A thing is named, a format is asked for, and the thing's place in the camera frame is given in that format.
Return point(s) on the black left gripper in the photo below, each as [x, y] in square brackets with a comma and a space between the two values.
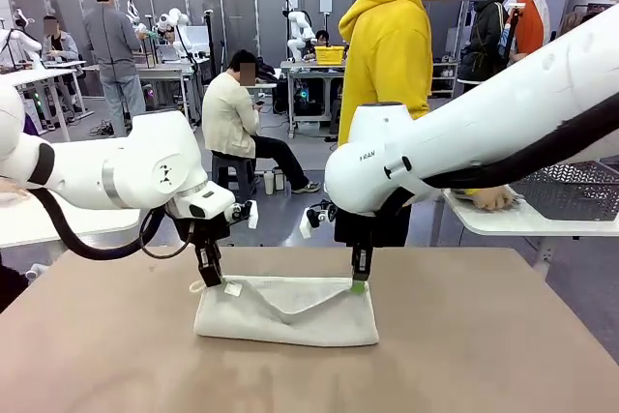
[203, 229]

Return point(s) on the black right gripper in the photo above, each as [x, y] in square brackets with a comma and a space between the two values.
[358, 229]

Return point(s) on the white towel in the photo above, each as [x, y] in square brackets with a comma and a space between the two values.
[290, 331]

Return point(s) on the grey plastic basket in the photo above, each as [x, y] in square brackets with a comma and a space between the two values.
[570, 195]

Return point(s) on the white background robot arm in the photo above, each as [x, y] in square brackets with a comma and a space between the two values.
[300, 26]
[29, 43]
[174, 16]

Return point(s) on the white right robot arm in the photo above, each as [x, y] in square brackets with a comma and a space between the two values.
[483, 108]

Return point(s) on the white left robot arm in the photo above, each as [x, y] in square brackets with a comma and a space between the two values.
[145, 156]

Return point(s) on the yellow hoodie person's right hand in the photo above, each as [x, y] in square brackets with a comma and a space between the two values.
[493, 199]

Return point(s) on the grey plastic stool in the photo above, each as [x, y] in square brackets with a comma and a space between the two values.
[227, 171]

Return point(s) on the white side table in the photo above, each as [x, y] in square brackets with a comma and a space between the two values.
[493, 224]
[48, 227]

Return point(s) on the seated person in cream sweater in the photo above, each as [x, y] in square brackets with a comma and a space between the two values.
[227, 113]

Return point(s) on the black computer with coloured lights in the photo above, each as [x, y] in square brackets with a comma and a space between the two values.
[309, 98]

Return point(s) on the grey workbench with computer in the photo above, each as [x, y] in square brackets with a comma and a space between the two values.
[309, 67]

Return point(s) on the wooden shoe rack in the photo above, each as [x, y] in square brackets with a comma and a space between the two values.
[445, 79]

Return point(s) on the yellow plastic crate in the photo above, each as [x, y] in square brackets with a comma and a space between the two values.
[331, 55]

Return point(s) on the person in yellow hoodie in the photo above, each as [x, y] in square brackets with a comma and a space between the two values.
[387, 45]

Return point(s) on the dark-haired person behind crate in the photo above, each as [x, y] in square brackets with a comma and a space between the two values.
[323, 37]

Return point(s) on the purple cloth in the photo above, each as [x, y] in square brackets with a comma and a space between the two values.
[29, 123]

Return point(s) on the standing man in grey shirt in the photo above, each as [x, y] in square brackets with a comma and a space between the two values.
[113, 36]

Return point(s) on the long white desk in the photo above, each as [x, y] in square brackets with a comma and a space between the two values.
[29, 77]

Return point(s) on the mannequin in black jacket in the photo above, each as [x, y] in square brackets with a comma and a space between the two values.
[483, 31]

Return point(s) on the seated person in grey jacket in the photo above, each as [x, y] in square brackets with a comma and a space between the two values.
[60, 45]

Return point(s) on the mannequin in orange shirt, cap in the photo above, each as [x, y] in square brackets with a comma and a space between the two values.
[529, 26]

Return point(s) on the clothes rack with coats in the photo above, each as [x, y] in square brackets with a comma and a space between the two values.
[568, 21]

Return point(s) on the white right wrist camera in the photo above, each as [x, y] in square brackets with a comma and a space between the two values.
[304, 227]

